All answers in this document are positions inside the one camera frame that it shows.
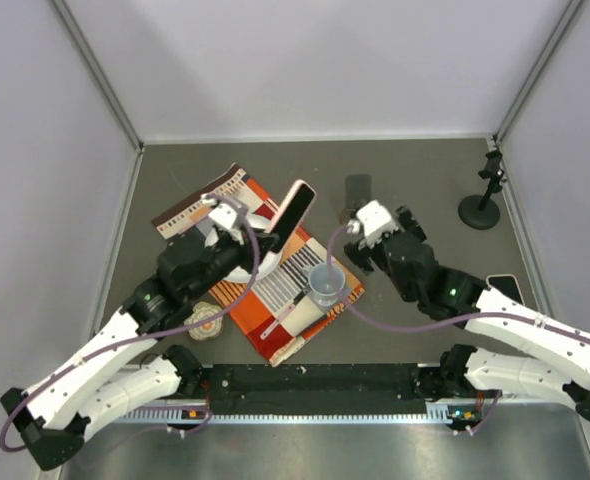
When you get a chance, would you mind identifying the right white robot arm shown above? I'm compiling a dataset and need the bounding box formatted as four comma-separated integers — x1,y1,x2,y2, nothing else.
344,200,590,422

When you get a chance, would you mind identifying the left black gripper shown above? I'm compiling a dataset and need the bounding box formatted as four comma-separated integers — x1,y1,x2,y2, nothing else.
187,223,278,301

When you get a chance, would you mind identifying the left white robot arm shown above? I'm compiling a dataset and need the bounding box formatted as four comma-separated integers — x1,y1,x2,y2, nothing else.
0,227,287,471

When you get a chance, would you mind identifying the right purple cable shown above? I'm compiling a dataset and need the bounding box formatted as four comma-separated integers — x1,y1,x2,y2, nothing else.
326,224,590,434

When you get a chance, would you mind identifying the pink case smartphone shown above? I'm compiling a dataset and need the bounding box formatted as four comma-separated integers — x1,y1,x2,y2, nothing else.
267,179,316,254

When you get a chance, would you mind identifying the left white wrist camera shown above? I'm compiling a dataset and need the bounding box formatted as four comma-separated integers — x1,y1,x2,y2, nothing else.
201,193,247,244

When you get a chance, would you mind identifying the purple cable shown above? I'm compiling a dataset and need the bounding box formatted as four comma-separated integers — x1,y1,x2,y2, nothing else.
0,194,261,454
326,224,590,434

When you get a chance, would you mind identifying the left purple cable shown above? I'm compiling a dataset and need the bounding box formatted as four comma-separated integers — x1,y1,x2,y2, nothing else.
0,194,261,454

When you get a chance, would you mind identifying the crocheted pastel coaster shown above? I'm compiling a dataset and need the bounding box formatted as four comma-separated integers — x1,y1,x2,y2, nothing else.
184,301,223,341

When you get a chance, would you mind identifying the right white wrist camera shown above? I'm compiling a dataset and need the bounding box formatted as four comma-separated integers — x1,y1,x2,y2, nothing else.
347,200,399,249

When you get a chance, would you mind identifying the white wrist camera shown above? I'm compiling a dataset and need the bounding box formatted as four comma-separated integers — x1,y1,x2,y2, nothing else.
347,200,399,249
201,193,247,244

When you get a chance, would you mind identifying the light blue mug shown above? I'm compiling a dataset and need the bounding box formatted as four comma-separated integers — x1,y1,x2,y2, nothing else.
304,263,346,307

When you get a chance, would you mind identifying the black round base clamp stand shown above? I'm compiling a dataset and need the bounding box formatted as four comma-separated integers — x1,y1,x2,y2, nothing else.
458,149,505,230

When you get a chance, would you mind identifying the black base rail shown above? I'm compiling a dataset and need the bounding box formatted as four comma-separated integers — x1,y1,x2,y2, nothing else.
202,364,449,416

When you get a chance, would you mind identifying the grey phone stand wooden base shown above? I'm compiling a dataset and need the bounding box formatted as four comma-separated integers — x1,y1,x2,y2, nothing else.
339,174,372,224

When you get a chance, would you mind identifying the orange patterned cloth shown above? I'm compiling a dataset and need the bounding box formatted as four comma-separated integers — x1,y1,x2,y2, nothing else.
152,164,345,367

